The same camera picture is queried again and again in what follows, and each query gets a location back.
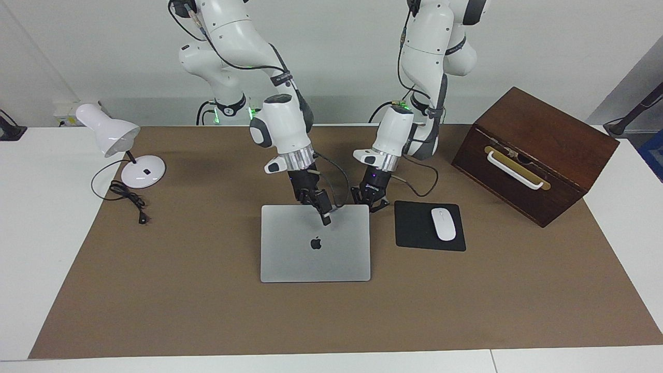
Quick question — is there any dark brown wooden box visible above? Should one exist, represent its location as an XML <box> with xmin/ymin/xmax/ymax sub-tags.
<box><xmin>451</xmin><ymin>87</ymin><xmax>620</xmax><ymax>228</ymax></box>

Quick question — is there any black stand foot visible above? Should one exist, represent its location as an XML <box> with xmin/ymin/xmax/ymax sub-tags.
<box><xmin>0</xmin><ymin>109</ymin><xmax>27</xmax><ymax>141</ymax></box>

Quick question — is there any black base power cable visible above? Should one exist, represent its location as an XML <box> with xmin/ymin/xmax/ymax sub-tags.
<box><xmin>368</xmin><ymin>100</ymin><xmax>399</xmax><ymax>124</ymax></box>
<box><xmin>195</xmin><ymin>100</ymin><xmax>216</xmax><ymax>125</ymax></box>

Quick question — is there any brass handle plate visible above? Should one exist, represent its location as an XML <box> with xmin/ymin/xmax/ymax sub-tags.
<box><xmin>484</xmin><ymin>146</ymin><xmax>551</xmax><ymax>192</ymax></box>

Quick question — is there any right gripper finger with block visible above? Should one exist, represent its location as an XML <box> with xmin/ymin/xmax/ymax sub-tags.
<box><xmin>312</xmin><ymin>189</ymin><xmax>333</xmax><ymax>227</ymax></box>

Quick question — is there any black mouse pad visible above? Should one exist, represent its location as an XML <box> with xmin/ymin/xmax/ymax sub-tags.
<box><xmin>394</xmin><ymin>200</ymin><xmax>467</xmax><ymax>252</ymax></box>

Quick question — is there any grey apple laptop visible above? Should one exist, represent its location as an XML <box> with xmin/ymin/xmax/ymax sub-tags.
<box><xmin>260</xmin><ymin>205</ymin><xmax>371</xmax><ymax>283</ymax></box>

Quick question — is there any brown table mat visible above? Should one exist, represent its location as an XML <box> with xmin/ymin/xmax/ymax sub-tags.
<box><xmin>28</xmin><ymin>124</ymin><xmax>663</xmax><ymax>359</ymax></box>

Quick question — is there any white box handle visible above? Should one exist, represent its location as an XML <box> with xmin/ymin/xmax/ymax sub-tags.
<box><xmin>487</xmin><ymin>150</ymin><xmax>544</xmax><ymax>190</ymax></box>

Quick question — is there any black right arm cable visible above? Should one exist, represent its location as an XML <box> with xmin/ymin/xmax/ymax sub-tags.
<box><xmin>168</xmin><ymin>0</ymin><xmax>351</xmax><ymax>209</ymax></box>

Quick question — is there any black tripod leg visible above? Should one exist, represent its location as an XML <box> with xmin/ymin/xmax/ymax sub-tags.
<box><xmin>603</xmin><ymin>82</ymin><xmax>663</xmax><ymax>138</ymax></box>

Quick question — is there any white desk lamp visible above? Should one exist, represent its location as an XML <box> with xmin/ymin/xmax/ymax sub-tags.
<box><xmin>76</xmin><ymin>103</ymin><xmax>167</xmax><ymax>189</ymax></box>

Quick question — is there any white computer mouse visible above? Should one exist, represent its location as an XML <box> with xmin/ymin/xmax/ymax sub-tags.
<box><xmin>431</xmin><ymin>207</ymin><xmax>457</xmax><ymax>242</ymax></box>

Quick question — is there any blue crate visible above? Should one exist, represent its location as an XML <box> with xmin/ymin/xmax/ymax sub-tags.
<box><xmin>638</xmin><ymin>130</ymin><xmax>663</xmax><ymax>183</ymax></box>

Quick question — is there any white power strip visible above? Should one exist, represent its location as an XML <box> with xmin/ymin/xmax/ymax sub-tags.
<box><xmin>54</xmin><ymin>100</ymin><xmax>102</xmax><ymax>127</ymax></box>

